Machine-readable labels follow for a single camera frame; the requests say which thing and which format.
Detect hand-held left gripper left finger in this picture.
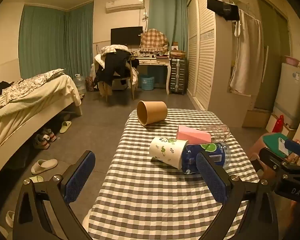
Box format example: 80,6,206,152
12,150,97,240

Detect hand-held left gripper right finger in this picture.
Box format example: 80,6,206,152
195,151,279,240

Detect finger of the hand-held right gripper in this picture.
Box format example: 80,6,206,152
284,139,300,157
258,147,290,172

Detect white leaf print paper cup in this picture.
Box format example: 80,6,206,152
149,136,189,169

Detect clear plastic cup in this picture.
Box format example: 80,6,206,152
198,124,231,143

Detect brown paper cup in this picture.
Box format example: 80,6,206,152
137,100,168,126

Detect white phone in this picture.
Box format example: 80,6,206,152
277,137,287,156

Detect pink stool with green top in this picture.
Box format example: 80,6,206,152
248,133,294,167

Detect blue label water bottle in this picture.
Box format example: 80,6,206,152
181,142,231,175

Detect red bottle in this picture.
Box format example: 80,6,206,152
272,115,285,133

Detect cream slipper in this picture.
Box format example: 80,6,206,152
59,120,72,134
27,175,44,184
31,159,58,175
5,210,16,228

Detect cardboard box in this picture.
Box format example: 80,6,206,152
242,108,271,128

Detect pink sponge block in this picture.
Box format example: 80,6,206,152
177,125,212,145

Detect small white fridge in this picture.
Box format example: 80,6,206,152
272,62,300,130

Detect pair of sneakers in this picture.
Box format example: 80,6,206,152
33,127,57,150

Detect checkered tablecloth table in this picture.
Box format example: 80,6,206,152
82,108,261,240

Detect bed with cream sheet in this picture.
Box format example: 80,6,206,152
0,69,83,189

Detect pink plastic basin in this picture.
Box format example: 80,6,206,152
284,55,300,67

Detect large clear water jug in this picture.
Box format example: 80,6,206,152
73,74,87,94

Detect white hanging cloth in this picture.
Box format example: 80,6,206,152
229,8,265,96

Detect dark ribbed suitcase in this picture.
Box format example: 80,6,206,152
168,58,188,96

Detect floral quilt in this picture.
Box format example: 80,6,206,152
0,69,65,113

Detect wooden chair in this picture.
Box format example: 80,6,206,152
125,56,138,101

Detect blue plastic basket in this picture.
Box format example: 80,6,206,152
140,75,155,91

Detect chair piled with clothes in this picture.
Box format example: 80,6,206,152
93,44,140,98

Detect black garment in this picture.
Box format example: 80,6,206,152
0,80,15,97

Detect white louvred wardrobe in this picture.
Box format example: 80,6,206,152
186,0,241,111

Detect white dressing desk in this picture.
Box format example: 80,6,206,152
133,54,172,95

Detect brown boxes on desk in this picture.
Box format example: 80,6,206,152
170,42,187,58

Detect wide green curtain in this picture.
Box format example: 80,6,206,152
18,1,94,81

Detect plaid cloth cover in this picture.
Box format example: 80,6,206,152
139,28,170,53

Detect black television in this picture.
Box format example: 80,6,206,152
110,26,144,46

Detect black hanging bag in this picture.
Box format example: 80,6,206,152
206,0,241,22

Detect narrow teal curtain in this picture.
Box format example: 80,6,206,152
148,0,189,53

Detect white air conditioner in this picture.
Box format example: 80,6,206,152
105,0,145,14

